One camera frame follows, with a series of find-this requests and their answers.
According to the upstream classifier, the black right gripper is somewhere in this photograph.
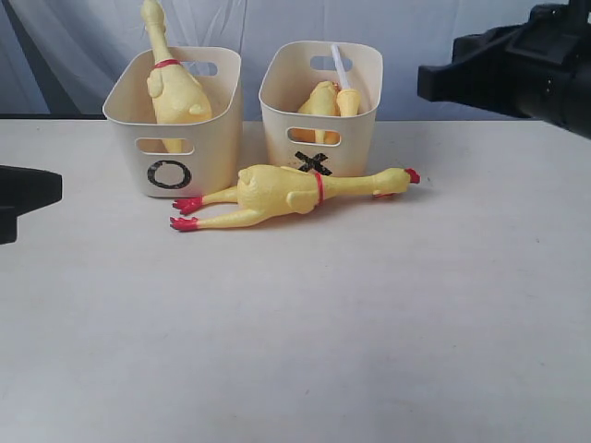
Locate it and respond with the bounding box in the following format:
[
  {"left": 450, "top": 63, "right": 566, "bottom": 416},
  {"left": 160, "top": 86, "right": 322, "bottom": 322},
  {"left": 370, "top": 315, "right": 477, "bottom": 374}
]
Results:
[{"left": 417, "top": 2, "right": 590, "bottom": 138}]

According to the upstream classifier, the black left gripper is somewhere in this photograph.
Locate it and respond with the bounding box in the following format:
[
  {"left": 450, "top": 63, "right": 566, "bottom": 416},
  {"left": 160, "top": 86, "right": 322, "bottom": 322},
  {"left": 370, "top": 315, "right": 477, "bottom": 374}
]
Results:
[{"left": 0, "top": 165, "right": 63, "bottom": 245}]

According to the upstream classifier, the yellow rubber chicken front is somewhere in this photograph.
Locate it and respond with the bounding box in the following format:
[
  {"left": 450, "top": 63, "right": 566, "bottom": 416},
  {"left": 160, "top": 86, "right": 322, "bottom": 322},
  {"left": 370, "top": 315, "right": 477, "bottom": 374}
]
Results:
[{"left": 140, "top": 0, "right": 213, "bottom": 125}]

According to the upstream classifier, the yellow rubber chicken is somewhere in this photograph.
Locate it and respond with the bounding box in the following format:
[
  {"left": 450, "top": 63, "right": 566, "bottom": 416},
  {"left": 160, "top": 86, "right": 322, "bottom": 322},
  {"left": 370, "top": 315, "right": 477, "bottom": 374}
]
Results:
[
  {"left": 170, "top": 164, "right": 421, "bottom": 232},
  {"left": 140, "top": 0, "right": 213, "bottom": 125}
]

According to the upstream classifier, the chicken head with white tube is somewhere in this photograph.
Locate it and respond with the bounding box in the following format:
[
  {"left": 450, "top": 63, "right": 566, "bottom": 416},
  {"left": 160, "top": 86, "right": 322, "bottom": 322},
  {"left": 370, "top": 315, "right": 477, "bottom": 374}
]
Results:
[{"left": 331, "top": 43, "right": 361, "bottom": 117}]

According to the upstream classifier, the headless yellow rubber chicken body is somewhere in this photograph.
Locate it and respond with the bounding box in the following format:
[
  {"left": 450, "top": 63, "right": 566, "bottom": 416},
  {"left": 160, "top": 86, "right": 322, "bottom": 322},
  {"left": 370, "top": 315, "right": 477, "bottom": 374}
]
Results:
[{"left": 290, "top": 81, "right": 341, "bottom": 145}]

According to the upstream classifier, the blue backdrop cloth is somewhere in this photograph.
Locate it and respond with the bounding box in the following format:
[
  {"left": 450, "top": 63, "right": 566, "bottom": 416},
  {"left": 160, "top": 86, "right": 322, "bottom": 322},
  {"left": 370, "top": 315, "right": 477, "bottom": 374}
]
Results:
[{"left": 0, "top": 0, "right": 591, "bottom": 123}]

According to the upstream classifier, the cream bin marked O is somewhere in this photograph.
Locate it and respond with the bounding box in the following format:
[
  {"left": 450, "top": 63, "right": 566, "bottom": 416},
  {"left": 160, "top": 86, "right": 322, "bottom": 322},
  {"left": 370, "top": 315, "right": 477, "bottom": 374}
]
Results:
[{"left": 103, "top": 46, "right": 243, "bottom": 198}]

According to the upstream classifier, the cream bin marked X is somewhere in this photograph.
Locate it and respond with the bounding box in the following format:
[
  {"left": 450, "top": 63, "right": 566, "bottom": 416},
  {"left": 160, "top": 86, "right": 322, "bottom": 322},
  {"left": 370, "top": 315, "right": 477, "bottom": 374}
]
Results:
[{"left": 259, "top": 41, "right": 383, "bottom": 176}]

